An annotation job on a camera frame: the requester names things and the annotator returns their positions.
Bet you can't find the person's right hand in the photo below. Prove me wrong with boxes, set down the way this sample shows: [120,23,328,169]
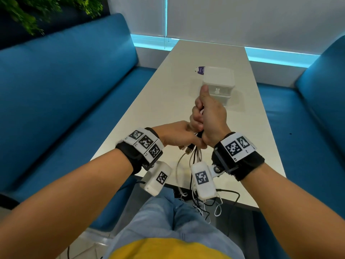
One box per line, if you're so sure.
[189,85,232,149]

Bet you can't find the black USB cable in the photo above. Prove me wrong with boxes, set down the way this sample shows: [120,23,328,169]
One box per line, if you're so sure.
[186,131,211,222]

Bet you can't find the person's left forearm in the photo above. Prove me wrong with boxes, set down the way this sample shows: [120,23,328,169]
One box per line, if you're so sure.
[0,148,134,259]

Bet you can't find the dark planter box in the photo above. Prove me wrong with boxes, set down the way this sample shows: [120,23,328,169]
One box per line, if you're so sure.
[0,2,111,50]

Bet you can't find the green plant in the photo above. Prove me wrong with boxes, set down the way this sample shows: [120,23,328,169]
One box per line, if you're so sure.
[0,0,104,35]

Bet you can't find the person's left hand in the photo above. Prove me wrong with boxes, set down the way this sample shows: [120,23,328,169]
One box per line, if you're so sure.
[152,121,208,149]

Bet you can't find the white mini drawer box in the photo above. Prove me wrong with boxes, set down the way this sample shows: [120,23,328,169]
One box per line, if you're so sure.
[202,67,235,106]

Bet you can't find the black marker wristband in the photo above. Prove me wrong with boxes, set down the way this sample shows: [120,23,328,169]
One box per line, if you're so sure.
[211,132,265,182]
[115,127,164,175]

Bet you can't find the white charger on floor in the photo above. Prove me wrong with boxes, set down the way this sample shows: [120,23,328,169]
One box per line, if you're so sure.
[215,188,241,213]

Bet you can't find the blue jeans legs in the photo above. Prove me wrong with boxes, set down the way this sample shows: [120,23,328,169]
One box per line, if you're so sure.
[103,190,246,259]

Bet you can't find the blue sofa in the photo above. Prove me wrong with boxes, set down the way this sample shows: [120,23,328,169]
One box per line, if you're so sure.
[0,13,157,232]
[253,35,345,259]

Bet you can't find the white roller blind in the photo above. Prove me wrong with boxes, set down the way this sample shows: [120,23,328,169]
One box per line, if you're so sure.
[107,0,165,37]
[167,0,345,56]

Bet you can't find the yellow shirt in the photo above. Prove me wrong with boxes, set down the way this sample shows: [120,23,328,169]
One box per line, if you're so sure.
[109,238,232,259]

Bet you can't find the person's right forearm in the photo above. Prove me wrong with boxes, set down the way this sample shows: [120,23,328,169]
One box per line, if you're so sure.
[240,163,345,259]

